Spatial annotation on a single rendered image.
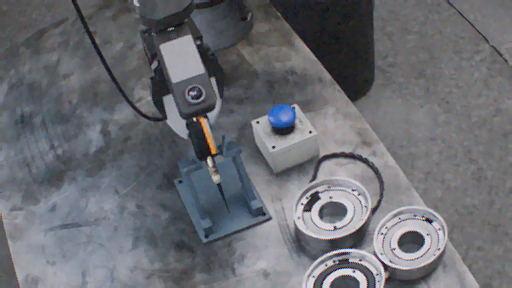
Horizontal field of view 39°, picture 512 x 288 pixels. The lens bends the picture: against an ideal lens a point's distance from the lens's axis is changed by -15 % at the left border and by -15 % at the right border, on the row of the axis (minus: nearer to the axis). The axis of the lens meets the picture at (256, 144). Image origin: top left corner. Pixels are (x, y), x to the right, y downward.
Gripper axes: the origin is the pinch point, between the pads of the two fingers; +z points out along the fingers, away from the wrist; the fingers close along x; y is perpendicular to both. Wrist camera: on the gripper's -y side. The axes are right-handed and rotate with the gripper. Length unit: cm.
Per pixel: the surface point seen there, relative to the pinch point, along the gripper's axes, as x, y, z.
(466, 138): -83, 53, 92
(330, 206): -12.4, -12.1, 10.1
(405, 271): -16.0, -28.6, 8.5
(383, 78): -72, 89, 92
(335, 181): -14.3, -9.8, 8.5
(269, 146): -8.7, -0.4, 7.4
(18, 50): 26, 56, 12
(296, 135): -12.8, -0.3, 7.4
